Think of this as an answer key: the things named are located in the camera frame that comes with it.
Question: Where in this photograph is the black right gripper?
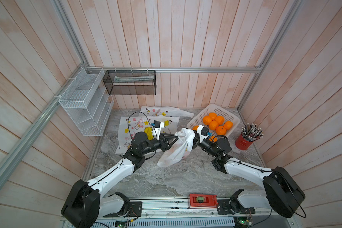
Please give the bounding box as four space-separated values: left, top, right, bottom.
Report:
185 130 219 160

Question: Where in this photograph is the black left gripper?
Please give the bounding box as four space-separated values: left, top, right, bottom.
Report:
141 132 179 155

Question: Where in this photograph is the white plastic bag front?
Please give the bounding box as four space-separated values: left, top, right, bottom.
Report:
157 128 195 168

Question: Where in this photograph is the white printed bag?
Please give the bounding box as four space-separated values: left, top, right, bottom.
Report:
141 106 194 118
116 116 180 154

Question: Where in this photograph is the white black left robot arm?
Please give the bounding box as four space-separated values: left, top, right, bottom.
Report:
61 132 178 228

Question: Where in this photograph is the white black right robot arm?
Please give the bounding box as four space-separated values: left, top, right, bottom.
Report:
193 134 306 218

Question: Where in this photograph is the white plastic perforated basket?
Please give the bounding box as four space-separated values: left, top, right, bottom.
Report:
187 104 240 137

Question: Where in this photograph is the white printed bag back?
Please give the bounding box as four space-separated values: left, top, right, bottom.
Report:
141 106 194 118

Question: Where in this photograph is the red cup of pens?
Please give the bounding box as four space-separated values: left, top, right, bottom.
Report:
235 123 264 151

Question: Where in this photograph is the red tape dispenser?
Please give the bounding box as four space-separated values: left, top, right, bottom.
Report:
189 194 218 208

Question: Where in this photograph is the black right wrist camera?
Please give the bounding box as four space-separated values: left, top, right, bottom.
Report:
197 125 212 143

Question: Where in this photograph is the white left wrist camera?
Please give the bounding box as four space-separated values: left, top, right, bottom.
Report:
151 120 164 140

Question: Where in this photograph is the black wire mesh basket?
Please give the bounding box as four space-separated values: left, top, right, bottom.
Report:
103 69 157 96

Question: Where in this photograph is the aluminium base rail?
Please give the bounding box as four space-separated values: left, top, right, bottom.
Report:
93 196 298 228

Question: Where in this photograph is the white wire mesh shelf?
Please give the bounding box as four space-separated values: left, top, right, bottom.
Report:
59 67 114 137

